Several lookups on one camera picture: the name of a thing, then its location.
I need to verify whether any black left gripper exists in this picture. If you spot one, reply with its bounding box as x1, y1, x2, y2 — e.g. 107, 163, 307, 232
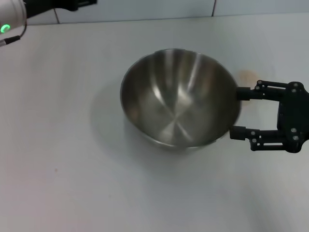
24, 0, 98, 19

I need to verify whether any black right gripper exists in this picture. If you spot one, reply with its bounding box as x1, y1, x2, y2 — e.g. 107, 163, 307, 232
229, 80, 309, 153

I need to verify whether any stainless steel bowl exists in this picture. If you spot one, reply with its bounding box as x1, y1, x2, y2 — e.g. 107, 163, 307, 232
120, 48, 243, 148

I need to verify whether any left arm cable with connector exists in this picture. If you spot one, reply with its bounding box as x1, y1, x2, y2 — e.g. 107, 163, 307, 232
0, 23, 28, 46

